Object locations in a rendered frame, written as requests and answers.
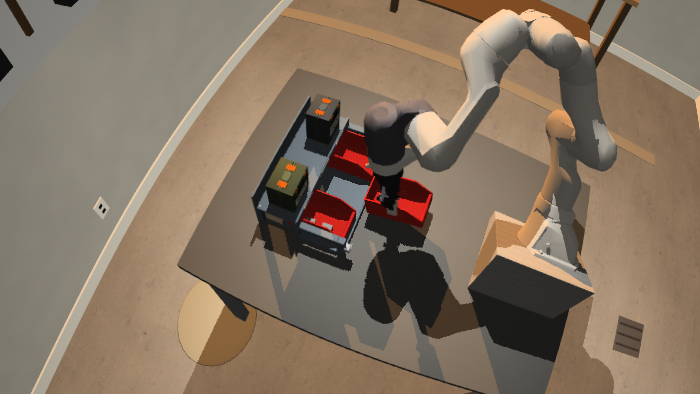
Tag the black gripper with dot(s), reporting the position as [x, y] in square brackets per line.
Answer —
[387, 190]

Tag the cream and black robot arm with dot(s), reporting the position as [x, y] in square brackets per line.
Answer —
[398, 134]

